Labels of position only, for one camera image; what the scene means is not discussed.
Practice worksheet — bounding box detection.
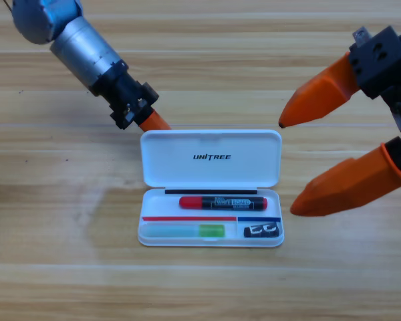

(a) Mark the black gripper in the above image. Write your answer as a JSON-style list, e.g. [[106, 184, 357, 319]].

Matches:
[[88, 61, 172, 132], [277, 25, 401, 185]]

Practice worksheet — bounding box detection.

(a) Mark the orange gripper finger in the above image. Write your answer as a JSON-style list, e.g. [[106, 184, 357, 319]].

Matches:
[[289, 142, 401, 217]]

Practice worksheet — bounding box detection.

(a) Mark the red black whiteboard marker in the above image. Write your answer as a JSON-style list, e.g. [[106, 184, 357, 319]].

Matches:
[[178, 195, 269, 212]]

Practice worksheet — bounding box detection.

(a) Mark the black eraser with white print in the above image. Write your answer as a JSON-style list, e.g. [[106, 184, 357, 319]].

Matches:
[[243, 222, 281, 239]]

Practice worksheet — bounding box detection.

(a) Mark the green and white glue stick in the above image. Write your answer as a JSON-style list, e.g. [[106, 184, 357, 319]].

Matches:
[[142, 223, 226, 239]]

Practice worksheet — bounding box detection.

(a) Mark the white Unitree pencil case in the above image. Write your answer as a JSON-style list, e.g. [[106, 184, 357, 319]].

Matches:
[[137, 129, 285, 248]]

